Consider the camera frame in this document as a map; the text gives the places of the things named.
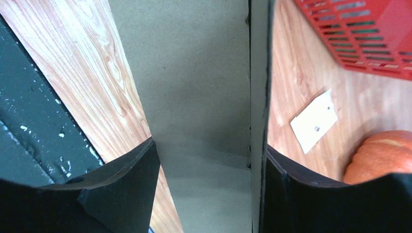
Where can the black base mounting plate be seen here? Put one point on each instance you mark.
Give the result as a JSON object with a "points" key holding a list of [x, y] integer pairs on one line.
{"points": [[40, 142]]}

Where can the red plastic shopping basket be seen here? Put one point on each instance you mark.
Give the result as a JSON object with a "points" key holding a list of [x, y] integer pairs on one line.
{"points": [[369, 36]]}

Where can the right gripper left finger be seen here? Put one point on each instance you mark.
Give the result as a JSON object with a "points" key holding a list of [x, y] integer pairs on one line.
{"points": [[118, 197]]}

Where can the orange pumpkin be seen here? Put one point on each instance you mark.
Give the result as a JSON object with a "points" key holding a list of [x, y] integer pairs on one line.
{"points": [[380, 154]]}

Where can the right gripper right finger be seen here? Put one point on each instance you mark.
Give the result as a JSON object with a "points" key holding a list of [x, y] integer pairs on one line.
{"points": [[296, 199]]}

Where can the brown cardboard box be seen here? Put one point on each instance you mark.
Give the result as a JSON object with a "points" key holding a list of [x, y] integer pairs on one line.
{"points": [[200, 72]]}

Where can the white paper packet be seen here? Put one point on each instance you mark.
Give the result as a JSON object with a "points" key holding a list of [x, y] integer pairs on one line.
{"points": [[312, 123]]}

